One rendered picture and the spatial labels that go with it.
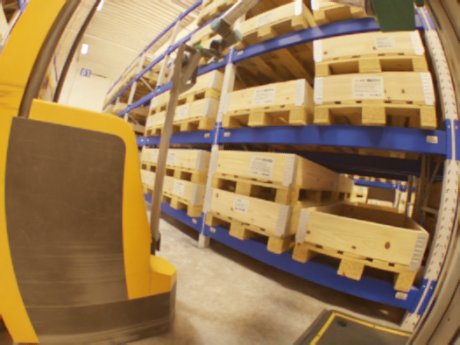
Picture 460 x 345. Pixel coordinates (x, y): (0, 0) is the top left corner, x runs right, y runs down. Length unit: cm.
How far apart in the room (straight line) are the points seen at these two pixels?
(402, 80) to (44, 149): 162
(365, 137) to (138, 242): 126
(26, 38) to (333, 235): 161
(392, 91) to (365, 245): 90
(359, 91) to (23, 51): 157
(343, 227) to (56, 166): 130
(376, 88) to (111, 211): 142
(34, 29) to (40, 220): 57
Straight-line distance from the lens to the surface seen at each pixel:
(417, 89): 136
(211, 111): 211
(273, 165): 140
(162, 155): 97
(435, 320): 58
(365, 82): 138
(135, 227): 68
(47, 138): 61
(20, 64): 73
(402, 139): 130
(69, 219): 63
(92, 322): 85
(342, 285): 139
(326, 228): 125
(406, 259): 125
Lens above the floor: 77
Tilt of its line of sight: level
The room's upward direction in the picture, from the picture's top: 9 degrees clockwise
